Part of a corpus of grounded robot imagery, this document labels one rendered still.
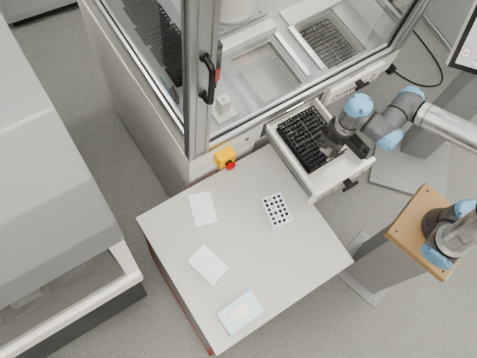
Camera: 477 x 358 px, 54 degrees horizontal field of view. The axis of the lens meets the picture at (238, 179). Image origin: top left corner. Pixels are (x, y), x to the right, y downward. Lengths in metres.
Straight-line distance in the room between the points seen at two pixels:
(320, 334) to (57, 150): 1.93
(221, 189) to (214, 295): 0.41
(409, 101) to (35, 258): 1.10
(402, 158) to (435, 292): 0.78
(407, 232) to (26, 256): 1.38
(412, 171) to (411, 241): 1.09
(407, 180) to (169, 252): 1.63
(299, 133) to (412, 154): 1.27
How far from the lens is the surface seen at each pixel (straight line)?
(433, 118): 1.48
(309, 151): 1.80
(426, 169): 2.99
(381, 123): 1.43
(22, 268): 1.03
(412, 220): 1.94
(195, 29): 1.07
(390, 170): 2.90
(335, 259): 1.83
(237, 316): 1.68
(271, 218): 1.78
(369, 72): 2.03
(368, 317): 2.65
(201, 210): 1.78
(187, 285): 1.73
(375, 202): 2.82
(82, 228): 1.00
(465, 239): 1.59
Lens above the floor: 2.47
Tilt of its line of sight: 67 degrees down
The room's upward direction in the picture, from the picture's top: 14 degrees clockwise
